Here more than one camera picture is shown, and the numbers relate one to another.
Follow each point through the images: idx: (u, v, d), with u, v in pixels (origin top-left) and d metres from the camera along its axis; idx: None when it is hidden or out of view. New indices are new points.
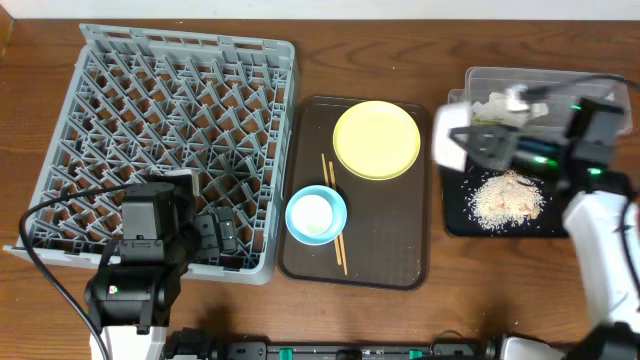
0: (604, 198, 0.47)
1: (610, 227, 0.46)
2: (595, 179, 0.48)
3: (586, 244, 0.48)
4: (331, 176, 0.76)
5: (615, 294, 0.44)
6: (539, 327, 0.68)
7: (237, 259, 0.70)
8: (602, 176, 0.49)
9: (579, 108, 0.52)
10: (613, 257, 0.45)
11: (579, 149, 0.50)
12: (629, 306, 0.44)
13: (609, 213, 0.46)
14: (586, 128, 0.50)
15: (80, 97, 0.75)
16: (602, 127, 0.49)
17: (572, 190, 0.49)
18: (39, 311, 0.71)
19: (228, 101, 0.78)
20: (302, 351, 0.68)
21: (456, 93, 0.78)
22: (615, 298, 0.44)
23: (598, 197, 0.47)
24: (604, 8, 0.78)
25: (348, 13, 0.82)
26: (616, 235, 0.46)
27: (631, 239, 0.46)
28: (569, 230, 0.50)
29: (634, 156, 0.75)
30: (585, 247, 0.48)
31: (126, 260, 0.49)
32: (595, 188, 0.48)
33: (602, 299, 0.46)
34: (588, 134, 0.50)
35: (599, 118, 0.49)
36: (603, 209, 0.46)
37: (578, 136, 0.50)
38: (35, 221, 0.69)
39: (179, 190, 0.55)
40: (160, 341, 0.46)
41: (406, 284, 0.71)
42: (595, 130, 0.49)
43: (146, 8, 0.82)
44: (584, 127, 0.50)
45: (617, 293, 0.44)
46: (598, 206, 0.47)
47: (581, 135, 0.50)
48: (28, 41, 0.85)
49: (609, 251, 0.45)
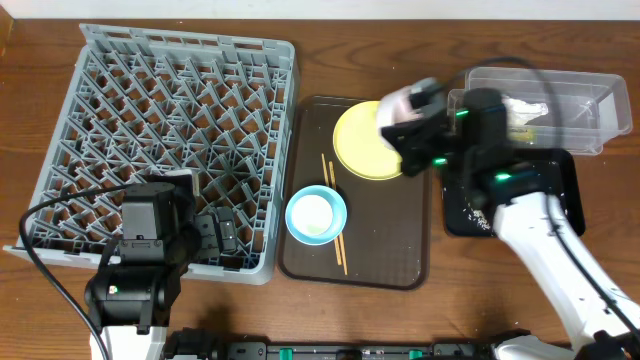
0: (529, 203, 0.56)
1: (544, 231, 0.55)
2: (506, 186, 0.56)
3: (531, 255, 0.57)
4: (331, 176, 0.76)
5: (578, 302, 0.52)
6: (539, 327, 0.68)
7: (237, 259, 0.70)
8: (511, 181, 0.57)
9: (465, 113, 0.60)
10: (558, 262, 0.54)
11: (481, 159, 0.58)
12: (594, 308, 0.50)
13: (539, 218, 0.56)
14: (477, 135, 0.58)
15: (80, 97, 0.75)
16: (491, 131, 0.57)
17: (491, 200, 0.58)
18: (39, 311, 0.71)
19: (228, 101, 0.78)
20: (302, 351, 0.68)
21: (456, 94, 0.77)
22: (580, 304, 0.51)
23: (526, 198, 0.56)
24: (604, 8, 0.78)
25: (348, 13, 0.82)
26: (553, 237, 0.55)
27: (564, 237, 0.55)
28: (511, 246, 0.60)
29: (633, 156, 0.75)
30: (536, 261, 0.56)
31: (126, 260, 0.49)
32: (511, 196, 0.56)
33: (570, 311, 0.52)
34: (482, 141, 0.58)
35: (483, 126, 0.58)
36: (533, 215, 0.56)
37: (475, 145, 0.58)
38: (35, 221, 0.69)
39: (179, 190, 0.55)
40: (160, 341, 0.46)
41: (406, 284, 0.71)
42: (487, 136, 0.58)
43: (146, 8, 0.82)
44: (476, 134, 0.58)
45: (579, 300, 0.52)
46: (529, 214, 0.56)
47: (477, 144, 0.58)
48: (28, 41, 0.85)
49: (553, 256, 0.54)
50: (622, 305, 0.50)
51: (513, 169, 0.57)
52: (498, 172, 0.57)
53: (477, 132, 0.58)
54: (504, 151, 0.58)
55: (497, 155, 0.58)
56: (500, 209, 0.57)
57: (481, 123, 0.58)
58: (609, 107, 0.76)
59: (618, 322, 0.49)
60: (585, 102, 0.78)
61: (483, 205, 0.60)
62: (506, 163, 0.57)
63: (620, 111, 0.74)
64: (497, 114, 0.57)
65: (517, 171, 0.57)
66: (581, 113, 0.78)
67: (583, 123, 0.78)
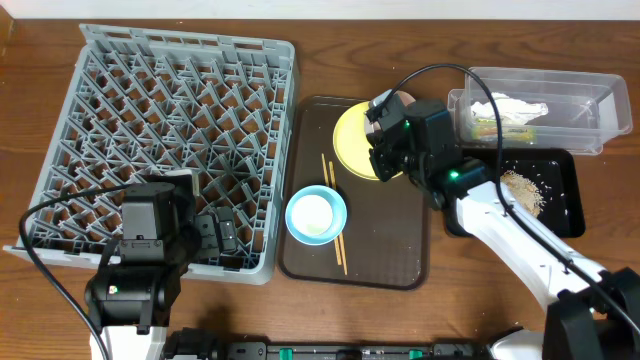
0: (478, 192, 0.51)
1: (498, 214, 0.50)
2: (459, 183, 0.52)
3: (490, 238, 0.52)
4: (331, 176, 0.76)
5: (539, 269, 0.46)
6: (539, 326, 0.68)
7: (237, 259, 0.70)
8: (462, 178, 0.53)
9: (409, 125, 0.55)
10: (513, 240, 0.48)
11: (432, 163, 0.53)
12: (555, 274, 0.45)
13: (490, 203, 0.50)
14: (424, 142, 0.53)
15: (80, 97, 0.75)
16: (434, 138, 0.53)
17: (448, 201, 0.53)
18: (39, 311, 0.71)
19: (228, 101, 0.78)
20: (302, 351, 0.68)
21: (456, 93, 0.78)
22: (542, 273, 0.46)
23: (479, 189, 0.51)
24: (604, 8, 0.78)
25: (348, 13, 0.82)
26: (509, 218, 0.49)
27: (519, 213, 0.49)
28: (474, 235, 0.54)
29: (633, 156, 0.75)
30: (498, 244, 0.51)
31: (126, 260, 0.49)
32: (465, 190, 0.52)
33: (535, 282, 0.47)
34: (430, 147, 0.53)
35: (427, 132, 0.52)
36: (486, 200, 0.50)
37: (425, 151, 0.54)
38: (35, 221, 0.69)
39: (179, 190, 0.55)
40: (159, 341, 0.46)
41: (405, 284, 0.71)
42: (434, 141, 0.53)
43: (146, 8, 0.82)
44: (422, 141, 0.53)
45: (540, 268, 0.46)
46: (477, 200, 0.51)
47: (426, 150, 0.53)
48: (28, 41, 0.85)
49: (509, 236, 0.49)
50: (579, 262, 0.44)
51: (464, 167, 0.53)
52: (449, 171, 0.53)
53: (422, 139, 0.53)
54: (453, 152, 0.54)
55: (448, 156, 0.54)
56: (455, 203, 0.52)
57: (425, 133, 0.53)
58: (608, 107, 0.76)
59: (579, 279, 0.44)
60: (585, 102, 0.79)
61: (445, 208, 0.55)
62: (457, 163, 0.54)
63: (620, 111, 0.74)
64: (441, 119, 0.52)
65: (468, 169, 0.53)
66: (581, 113, 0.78)
67: (583, 123, 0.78)
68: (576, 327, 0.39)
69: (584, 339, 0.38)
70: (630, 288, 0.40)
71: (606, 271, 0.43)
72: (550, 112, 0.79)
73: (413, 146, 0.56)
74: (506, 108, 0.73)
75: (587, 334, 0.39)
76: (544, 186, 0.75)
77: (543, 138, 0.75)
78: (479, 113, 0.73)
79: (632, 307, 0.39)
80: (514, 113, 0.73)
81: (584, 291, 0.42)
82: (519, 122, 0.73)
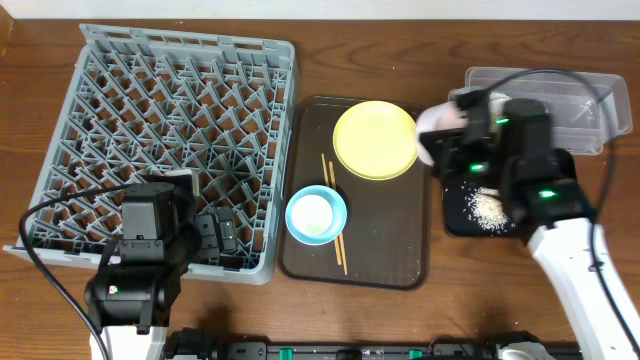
0: (564, 235, 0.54)
1: (585, 266, 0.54)
2: (551, 205, 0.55)
3: (580, 288, 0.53)
4: (331, 176, 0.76)
5: (609, 349, 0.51)
6: (539, 327, 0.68)
7: (237, 259, 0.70)
8: (556, 198, 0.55)
9: (505, 120, 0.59)
10: (588, 294, 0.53)
11: (524, 169, 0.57)
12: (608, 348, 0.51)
13: (580, 249, 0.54)
14: (521, 142, 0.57)
15: (80, 97, 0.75)
16: (532, 141, 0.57)
17: (529, 216, 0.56)
18: (39, 311, 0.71)
19: (228, 101, 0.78)
20: (302, 351, 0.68)
21: (456, 93, 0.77)
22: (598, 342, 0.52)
23: (569, 222, 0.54)
24: (604, 8, 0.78)
25: (348, 13, 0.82)
26: (593, 272, 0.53)
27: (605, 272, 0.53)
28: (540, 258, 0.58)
29: (635, 156, 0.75)
30: (565, 289, 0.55)
31: (126, 260, 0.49)
32: (554, 216, 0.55)
33: (592, 345, 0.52)
34: (526, 147, 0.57)
35: (529, 134, 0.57)
36: (574, 247, 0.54)
37: (519, 154, 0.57)
38: (35, 221, 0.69)
39: (178, 190, 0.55)
40: (160, 341, 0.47)
41: (405, 285, 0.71)
42: (531, 143, 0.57)
43: (146, 8, 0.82)
44: (519, 142, 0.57)
45: (608, 346, 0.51)
46: (563, 245, 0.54)
47: (520, 153, 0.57)
48: (28, 41, 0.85)
49: (586, 287, 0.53)
50: None
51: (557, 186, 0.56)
52: (542, 189, 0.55)
53: (522, 142, 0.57)
54: (548, 166, 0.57)
55: (541, 166, 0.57)
56: (538, 228, 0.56)
57: (521, 132, 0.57)
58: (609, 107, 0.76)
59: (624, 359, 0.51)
60: (585, 102, 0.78)
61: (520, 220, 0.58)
62: (547, 179, 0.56)
63: (620, 111, 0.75)
64: (540, 121, 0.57)
65: (560, 187, 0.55)
66: (581, 113, 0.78)
67: (583, 122, 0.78)
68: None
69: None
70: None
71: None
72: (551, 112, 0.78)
73: (501, 145, 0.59)
74: None
75: None
76: None
77: None
78: None
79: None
80: None
81: None
82: None
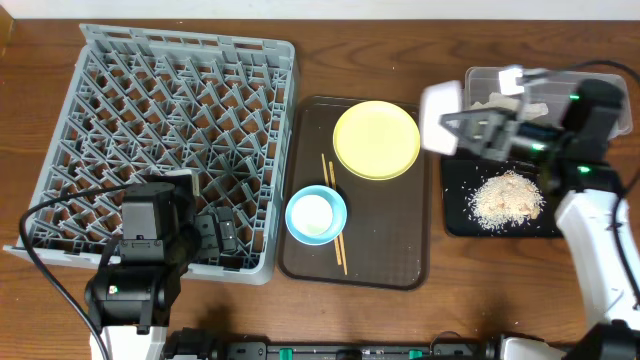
0: (597, 198, 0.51)
1: (603, 226, 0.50)
2: (584, 178, 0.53)
3: (581, 244, 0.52)
4: (331, 176, 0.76)
5: (610, 292, 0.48)
6: (539, 327, 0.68)
7: (237, 259, 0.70)
8: (590, 174, 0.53)
9: (576, 99, 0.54)
10: (609, 253, 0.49)
11: (574, 145, 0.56)
12: (624, 301, 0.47)
13: (601, 211, 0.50)
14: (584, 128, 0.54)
15: (80, 97, 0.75)
16: (595, 124, 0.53)
17: (564, 187, 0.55)
18: (39, 311, 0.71)
19: (228, 101, 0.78)
20: (302, 351, 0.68)
21: None
22: (611, 293, 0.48)
23: (596, 194, 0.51)
24: (605, 8, 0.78)
25: (348, 13, 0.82)
26: (610, 231, 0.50)
27: (623, 234, 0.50)
28: (563, 229, 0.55)
29: (634, 156, 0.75)
30: (579, 248, 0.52)
31: (126, 260, 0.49)
32: (585, 187, 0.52)
33: (596, 295, 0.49)
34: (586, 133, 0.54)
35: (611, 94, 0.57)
36: (598, 207, 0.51)
37: (575, 132, 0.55)
38: (35, 221, 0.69)
39: (178, 190, 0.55)
40: (160, 341, 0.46)
41: (405, 284, 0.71)
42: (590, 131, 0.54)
43: (146, 8, 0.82)
44: (580, 121, 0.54)
45: (613, 290, 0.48)
46: (590, 204, 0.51)
47: (577, 132, 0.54)
48: (28, 41, 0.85)
49: (603, 245, 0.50)
50: None
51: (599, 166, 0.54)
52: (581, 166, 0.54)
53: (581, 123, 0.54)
54: (598, 149, 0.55)
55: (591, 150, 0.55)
56: (567, 195, 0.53)
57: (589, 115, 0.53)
58: None
59: None
60: None
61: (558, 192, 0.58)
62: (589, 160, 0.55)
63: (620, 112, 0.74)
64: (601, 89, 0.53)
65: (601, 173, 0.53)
66: None
67: None
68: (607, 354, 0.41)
69: None
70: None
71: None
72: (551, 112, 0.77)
73: (568, 128, 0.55)
74: None
75: None
76: None
77: None
78: None
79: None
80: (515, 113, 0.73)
81: None
82: None
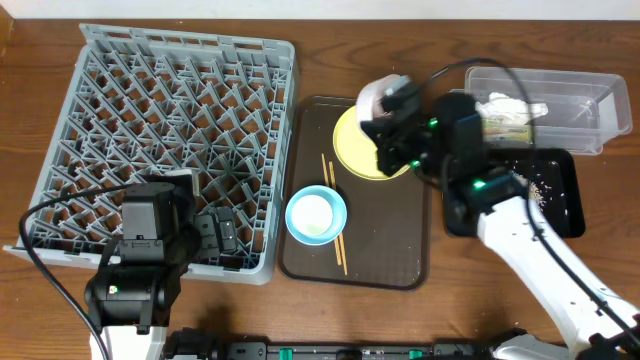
0: (508, 211, 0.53)
1: (528, 238, 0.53)
2: (484, 194, 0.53)
3: (525, 269, 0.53)
4: (331, 176, 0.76)
5: (571, 307, 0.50)
6: (539, 327, 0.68)
7: (237, 259, 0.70)
8: (488, 188, 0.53)
9: (435, 123, 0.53)
10: (548, 267, 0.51)
11: (456, 168, 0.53)
12: (586, 313, 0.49)
13: (520, 225, 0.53)
14: (449, 143, 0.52)
15: (80, 97, 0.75)
16: (463, 139, 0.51)
17: (470, 210, 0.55)
18: (39, 311, 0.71)
19: (228, 101, 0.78)
20: (302, 351, 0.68)
21: None
22: (573, 310, 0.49)
23: (506, 204, 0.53)
24: (604, 8, 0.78)
25: (348, 13, 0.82)
26: (537, 242, 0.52)
27: (549, 239, 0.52)
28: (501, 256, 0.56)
29: (633, 156, 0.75)
30: (526, 273, 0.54)
31: (126, 260, 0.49)
32: (492, 205, 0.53)
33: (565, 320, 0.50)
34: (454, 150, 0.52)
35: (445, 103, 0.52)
36: (514, 221, 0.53)
37: (450, 154, 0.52)
38: (35, 221, 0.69)
39: (179, 190, 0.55)
40: (160, 341, 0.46)
41: (406, 284, 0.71)
42: (457, 145, 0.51)
43: (146, 8, 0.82)
44: (448, 142, 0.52)
45: (571, 304, 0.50)
46: (507, 220, 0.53)
47: (451, 153, 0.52)
48: (28, 41, 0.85)
49: (538, 261, 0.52)
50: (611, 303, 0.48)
51: (490, 176, 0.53)
52: (474, 180, 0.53)
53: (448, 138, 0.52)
54: (480, 157, 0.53)
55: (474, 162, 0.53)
56: (479, 216, 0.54)
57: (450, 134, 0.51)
58: (609, 107, 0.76)
59: (609, 321, 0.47)
60: (585, 102, 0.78)
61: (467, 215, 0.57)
62: (483, 170, 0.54)
63: (620, 111, 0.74)
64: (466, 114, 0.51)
65: (495, 177, 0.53)
66: (581, 113, 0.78)
67: (583, 123, 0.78)
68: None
69: None
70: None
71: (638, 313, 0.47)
72: (550, 113, 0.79)
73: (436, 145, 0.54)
74: (506, 108, 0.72)
75: None
76: (544, 185, 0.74)
77: (543, 138, 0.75)
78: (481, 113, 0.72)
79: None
80: (515, 113, 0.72)
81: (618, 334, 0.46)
82: (520, 122, 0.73)
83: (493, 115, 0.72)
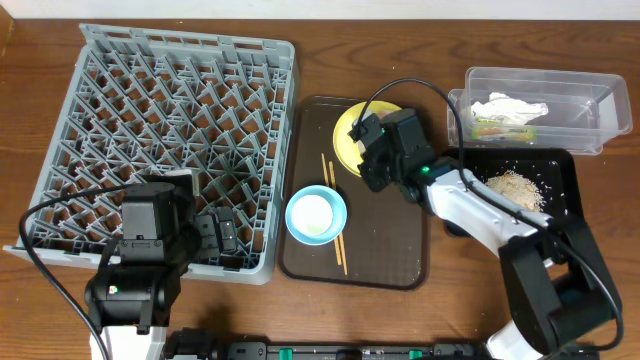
0: (444, 179, 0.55)
1: (460, 189, 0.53)
2: (429, 176, 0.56)
3: (463, 216, 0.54)
4: (331, 176, 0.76)
5: (494, 226, 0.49)
6: None
7: (237, 259, 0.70)
8: (431, 172, 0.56)
9: (384, 132, 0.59)
10: (475, 205, 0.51)
11: (407, 163, 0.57)
12: (506, 226, 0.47)
13: (453, 183, 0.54)
14: (398, 144, 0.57)
15: (80, 97, 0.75)
16: (407, 138, 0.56)
17: (422, 192, 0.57)
18: (39, 311, 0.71)
19: (228, 101, 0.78)
20: (302, 351, 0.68)
21: (456, 93, 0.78)
22: (496, 229, 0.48)
23: (444, 176, 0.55)
24: (604, 7, 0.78)
25: (348, 13, 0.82)
26: (470, 192, 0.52)
27: (479, 187, 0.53)
28: (448, 218, 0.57)
29: (633, 156, 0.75)
30: (466, 221, 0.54)
31: (126, 260, 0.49)
32: (434, 179, 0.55)
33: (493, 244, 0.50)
34: (402, 147, 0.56)
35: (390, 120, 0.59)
36: (450, 181, 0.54)
37: (400, 152, 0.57)
38: (35, 221, 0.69)
39: (179, 190, 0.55)
40: (160, 341, 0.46)
41: (406, 284, 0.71)
42: (406, 143, 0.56)
43: (146, 8, 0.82)
44: (398, 143, 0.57)
45: (494, 225, 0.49)
46: (444, 181, 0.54)
47: (400, 151, 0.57)
48: (28, 41, 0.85)
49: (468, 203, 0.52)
50: (527, 214, 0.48)
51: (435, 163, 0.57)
52: (421, 167, 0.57)
53: (399, 140, 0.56)
54: (426, 151, 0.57)
55: (423, 156, 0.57)
56: (426, 191, 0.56)
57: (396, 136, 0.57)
58: (608, 108, 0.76)
59: (525, 224, 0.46)
60: (585, 102, 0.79)
61: (420, 200, 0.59)
62: (430, 161, 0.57)
63: (620, 111, 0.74)
64: (410, 121, 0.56)
65: (439, 165, 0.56)
66: (581, 113, 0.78)
67: (583, 123, 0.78)
68: (524, 272, 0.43)
69: (541, 294, 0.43)
70: (574, 231, 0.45)
71: (549, 216, 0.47)
72: (550, 113, 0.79)
73: (391, 151, 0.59)
74: (506, 108, 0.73)
75: (536, 273, 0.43)
76: (544, 185, 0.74)
77: (543, 138, 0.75)
78: (479, 113, 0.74)
79: (575, 247, 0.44)
80: (515, 113, 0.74)
81: (534, 234, 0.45)
82: (520, 122, 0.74)
83: (492, 114, 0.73)
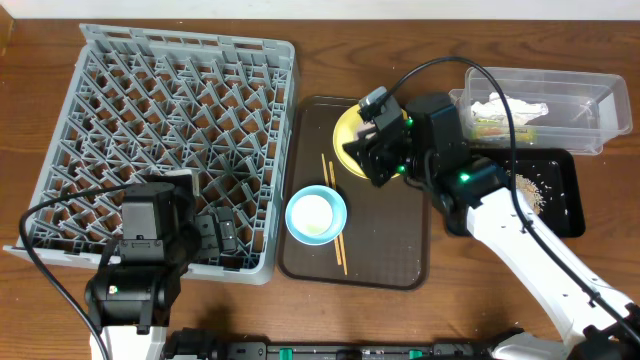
0: (493, 203, 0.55)
1: (518, 230, 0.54)
2: (468, 188, 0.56)
3: (521, 263, 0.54)
4: (331, 176, 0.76)
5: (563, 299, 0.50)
6: (539, 327, 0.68)
7: (237, 259, 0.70)
8: (473, 182, 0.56)
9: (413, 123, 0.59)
10: (538, 259, 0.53)
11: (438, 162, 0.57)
12: (578, 305, 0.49)
13: (509, 217, 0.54)
14: (430, 140, 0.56)
15: (80, 97, 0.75)
16: (441, 133, 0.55)
17: (457, 202, 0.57)
18: (39, 312, 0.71)
19: (228, 101, 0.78)
20: (302, 351, 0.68)
21: (456, 93, 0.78)
22: (564, 303, 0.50)
23: (492, 197, 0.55)
24: (604, 7, 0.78)
25: (348, 13, 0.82)
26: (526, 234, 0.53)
27: (538, 231, 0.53)
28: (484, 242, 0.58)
29: (633, 156, 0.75)
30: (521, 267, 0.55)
31: (126, 260, 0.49)
32: (479, 196, 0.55)
33: (556, 306, 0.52)
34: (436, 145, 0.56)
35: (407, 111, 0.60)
36: (503, 213, 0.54)
37: (432, 150, 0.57)
38: (35, 221, 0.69)
39: (178, 190, 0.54)
40: (160, 341, 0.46)
41: (406, 285, 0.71)
42: (440, 140, 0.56)
43: (146, 9, 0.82)
44: (430, 139, 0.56)
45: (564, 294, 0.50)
46: (495, 212, 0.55)
47: (433, 148, 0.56)
48: (28, 41, 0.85)
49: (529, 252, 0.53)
50: (604, 294, 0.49)
51: (475, 170, 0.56)
52: (459, 174, 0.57)
53: (432, 134, 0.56)
54: (460, 152, 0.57)
55: (457, 157, 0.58)
56: (468, 210, 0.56)
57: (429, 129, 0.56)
58: (608, 108, 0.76)
59: (604, 313, 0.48)
60: (585, 102, 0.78)
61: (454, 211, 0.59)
62: (465, 165, 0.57)
63: (620, 111, 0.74)
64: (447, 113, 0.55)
65: (478, 170, 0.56)
66: (581, 113, 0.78)
67: (583, 123, 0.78)
68: None
69: None
70: None
71: (632, 304, 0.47)
72: (550, 113, 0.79)
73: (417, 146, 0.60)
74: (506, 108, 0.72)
75: None
76: (544, 185, 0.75)
77: (543, 138, 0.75)
78: (479, 113, 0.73)
79: None
80: (515, 113, 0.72)
81: (611, 327, 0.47)
82: (519, 122, 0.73)
83: (492, 114, 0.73)
